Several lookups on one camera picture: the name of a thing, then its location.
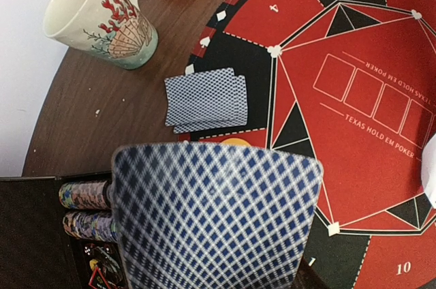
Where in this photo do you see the black poker chip case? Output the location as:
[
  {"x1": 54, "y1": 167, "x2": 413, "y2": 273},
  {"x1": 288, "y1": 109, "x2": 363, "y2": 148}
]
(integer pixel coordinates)
[{"x1": 1, "y1": 172, "x2": 128, "y2": 288}]

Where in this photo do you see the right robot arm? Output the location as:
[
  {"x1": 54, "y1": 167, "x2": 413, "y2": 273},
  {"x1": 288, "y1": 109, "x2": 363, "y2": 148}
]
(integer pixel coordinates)
[{"x1": 421, "y1": 134, "x2": 436, "y2": 209}]

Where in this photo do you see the orange big blind button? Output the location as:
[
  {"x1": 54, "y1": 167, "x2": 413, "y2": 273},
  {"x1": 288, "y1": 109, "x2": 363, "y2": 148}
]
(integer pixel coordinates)
[{"x1": 221, "y1": 138, "x2": 251, "y2": 147}]

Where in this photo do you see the blue playing card deck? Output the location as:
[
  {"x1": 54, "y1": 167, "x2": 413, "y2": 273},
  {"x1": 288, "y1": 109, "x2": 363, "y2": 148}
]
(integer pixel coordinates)
[{"x1": 112, "y1": 142, "x2": 324, "y2": 288}]

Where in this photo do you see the round poker mat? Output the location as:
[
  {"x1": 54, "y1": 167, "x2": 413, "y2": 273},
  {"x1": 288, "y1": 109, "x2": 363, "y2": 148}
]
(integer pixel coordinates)
[{"x1": 187, "y1": 0, "x2": 435, "y2": 288}]

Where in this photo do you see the beige patterned mug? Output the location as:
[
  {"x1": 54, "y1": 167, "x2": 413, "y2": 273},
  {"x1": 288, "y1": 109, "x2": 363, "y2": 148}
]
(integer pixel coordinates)
[{"x1": 43, "y1": 0, "x2": 158, "y2": 70}]

